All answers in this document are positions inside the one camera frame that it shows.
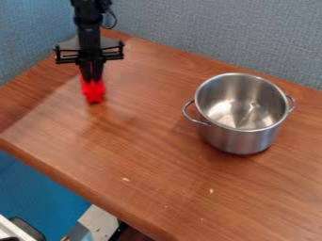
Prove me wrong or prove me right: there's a black white device corner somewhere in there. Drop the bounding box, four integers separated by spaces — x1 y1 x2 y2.
0 215 47 241

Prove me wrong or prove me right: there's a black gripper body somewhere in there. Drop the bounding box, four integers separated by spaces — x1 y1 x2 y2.
54 36 125 64

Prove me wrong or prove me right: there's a red star-shaped block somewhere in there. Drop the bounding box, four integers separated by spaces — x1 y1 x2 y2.
81 74 106 104

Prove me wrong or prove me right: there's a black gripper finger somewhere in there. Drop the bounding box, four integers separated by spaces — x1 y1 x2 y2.
79 60 93 82
93 60 105 82

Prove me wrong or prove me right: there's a stainless steel pot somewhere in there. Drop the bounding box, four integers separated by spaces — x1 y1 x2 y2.
184 72 297 154

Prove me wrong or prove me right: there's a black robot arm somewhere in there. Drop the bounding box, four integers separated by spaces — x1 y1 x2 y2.
54 0 125 83

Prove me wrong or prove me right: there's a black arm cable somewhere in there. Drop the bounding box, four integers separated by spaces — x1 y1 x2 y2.
101 8 118 31

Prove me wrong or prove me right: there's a white grey box under table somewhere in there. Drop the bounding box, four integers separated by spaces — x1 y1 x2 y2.
61 205 118 241

